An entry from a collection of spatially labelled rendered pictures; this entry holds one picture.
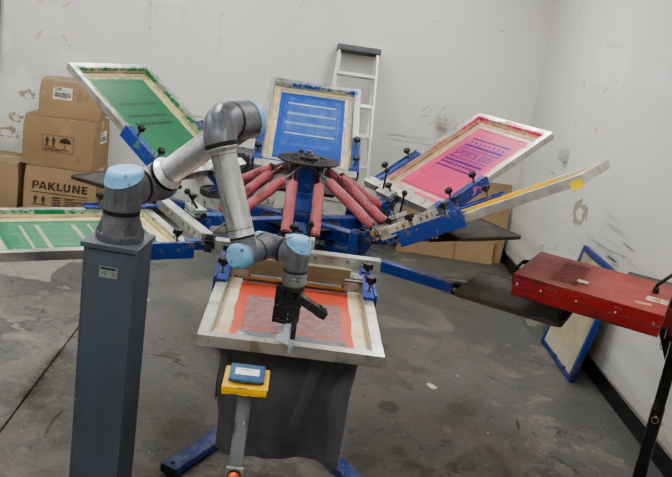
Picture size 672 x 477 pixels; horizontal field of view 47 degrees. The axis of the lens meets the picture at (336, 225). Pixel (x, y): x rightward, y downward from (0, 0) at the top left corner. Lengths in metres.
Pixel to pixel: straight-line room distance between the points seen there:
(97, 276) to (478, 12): 5.14
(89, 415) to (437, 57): 5.04
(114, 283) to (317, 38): 4.70
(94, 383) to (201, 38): 4.72
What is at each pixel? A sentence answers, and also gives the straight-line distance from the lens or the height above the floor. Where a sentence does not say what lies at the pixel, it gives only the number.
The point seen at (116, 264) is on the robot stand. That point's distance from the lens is 2.51.
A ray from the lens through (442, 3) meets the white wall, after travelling 7.02.
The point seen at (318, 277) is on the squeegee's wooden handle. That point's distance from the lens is 2.96.
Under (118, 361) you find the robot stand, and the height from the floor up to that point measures 0.81.
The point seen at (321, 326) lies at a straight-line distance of 2.67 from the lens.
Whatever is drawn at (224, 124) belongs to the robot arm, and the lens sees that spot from 2.24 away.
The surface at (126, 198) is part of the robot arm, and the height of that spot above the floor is 1.35.
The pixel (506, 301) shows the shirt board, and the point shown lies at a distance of 3.30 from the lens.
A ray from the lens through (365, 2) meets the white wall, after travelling 6.94.
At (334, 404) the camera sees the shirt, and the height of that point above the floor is 0.76.
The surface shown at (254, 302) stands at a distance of 2.80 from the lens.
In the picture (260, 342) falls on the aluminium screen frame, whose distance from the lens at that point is 2.41.
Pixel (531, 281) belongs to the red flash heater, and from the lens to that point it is 3.15.
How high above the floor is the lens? 1.98
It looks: 15 degrees down
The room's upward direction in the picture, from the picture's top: 9 degrees clockwise
